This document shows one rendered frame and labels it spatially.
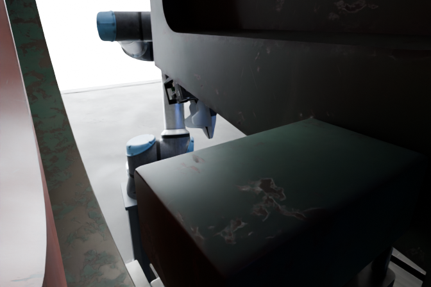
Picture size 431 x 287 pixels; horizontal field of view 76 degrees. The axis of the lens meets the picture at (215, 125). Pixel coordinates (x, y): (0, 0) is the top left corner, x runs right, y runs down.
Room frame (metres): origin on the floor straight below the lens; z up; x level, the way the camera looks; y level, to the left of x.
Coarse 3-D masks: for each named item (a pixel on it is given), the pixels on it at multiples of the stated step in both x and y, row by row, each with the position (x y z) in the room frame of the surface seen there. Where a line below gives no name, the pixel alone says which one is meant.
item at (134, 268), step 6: (126, 264) 0.46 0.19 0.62; (132, 264) 0.44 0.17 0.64; (138, 264) 0.44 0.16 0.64; (132, 270) 0.42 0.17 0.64; (138, 270) 0.42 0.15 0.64; (132, 276) 0.41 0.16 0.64; (138, 276) 0.41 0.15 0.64; (144, 276) 0.41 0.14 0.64; (138, 282) 0.39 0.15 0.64; (144, 282) 0.39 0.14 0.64
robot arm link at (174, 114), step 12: (168, 108) 1.04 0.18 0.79; (180, 108) 1.05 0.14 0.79; (168, 120) 1.03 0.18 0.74; (180, 120) 1.03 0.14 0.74; (168, 132) 1.01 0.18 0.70; (180, 132) 1.01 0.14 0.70; (168, 144) 0.98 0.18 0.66; (180, 144) 0.98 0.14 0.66; (192, 144) 1.00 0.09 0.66; (168, 156) 0.96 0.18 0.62
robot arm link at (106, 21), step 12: (108, 12) 0.74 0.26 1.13; (120, 12) 0.74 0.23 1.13; (132, 12) 0.75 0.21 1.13; (96, 24) 0.72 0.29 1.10; (108, 24) 0.72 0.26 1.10; (120, 24) 0.72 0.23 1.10; (132, 24) 0.73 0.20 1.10; (108, 36) 0.72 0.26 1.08; (120, 36) 0.73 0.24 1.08; (132, 36) 0.73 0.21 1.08; (132, 48) 0.89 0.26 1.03; (144, 48) 1.05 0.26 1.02; (144, 60) 1.11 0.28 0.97
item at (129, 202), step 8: (128, 200) 0.92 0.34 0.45; (136, 200) 0.92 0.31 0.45; (128, 208) 0.88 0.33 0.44; (136, 208) 0.90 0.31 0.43; (128, 216) 0.93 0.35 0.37; (136, 216) 0.90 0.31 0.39; (136, 224) 0.90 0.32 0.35; (136, 232) 0.91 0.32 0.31; (136, 240) 0.91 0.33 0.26; (136, 248) 0.91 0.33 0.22; (136, 256) 0.91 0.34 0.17; (144, 256) 0.91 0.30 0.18; (144, 264) 0.90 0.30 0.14; (144, 272) 0.90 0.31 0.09
